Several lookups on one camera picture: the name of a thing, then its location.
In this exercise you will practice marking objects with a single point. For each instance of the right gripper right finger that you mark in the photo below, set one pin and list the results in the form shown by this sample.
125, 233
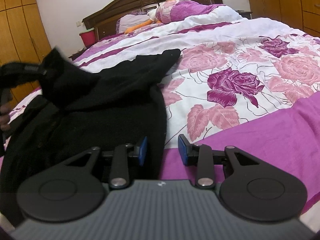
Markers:
201, 157

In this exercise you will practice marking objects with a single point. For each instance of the purple floral duvet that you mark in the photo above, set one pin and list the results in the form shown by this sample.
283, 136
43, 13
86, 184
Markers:
249, 89

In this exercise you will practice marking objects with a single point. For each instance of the red plastic bucket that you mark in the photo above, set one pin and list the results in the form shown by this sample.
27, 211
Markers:
88, 37

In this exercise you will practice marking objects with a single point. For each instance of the black knit cardigan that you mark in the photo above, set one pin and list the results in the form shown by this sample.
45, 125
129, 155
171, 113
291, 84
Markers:
78, 110

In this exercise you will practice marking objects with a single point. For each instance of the wooden dresser cabinet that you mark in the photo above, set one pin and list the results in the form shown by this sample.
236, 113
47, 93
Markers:
298, 14

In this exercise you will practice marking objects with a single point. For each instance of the plush duck toy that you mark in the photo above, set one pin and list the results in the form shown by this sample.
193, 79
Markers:
152, 14

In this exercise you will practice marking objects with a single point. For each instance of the lavender pillow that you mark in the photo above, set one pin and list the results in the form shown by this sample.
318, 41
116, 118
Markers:
129, 20

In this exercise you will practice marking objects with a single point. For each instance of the rolled floral quilt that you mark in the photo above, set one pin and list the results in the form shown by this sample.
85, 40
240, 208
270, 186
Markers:
178, 10

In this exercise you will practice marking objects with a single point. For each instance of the person's left hand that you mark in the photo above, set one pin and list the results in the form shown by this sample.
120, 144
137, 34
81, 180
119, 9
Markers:
5, 117

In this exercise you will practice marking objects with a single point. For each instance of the dark wooden headboard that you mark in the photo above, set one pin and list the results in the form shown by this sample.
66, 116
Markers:
150, 2

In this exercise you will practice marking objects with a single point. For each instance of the dark wooden nightstand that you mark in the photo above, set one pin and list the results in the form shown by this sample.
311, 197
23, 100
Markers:
77, 54

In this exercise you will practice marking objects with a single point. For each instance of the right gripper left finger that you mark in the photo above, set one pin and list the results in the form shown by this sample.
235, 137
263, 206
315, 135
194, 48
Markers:
125, 159

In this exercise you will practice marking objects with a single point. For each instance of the wooden wardrobe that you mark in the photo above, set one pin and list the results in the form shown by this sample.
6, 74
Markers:
23, 37

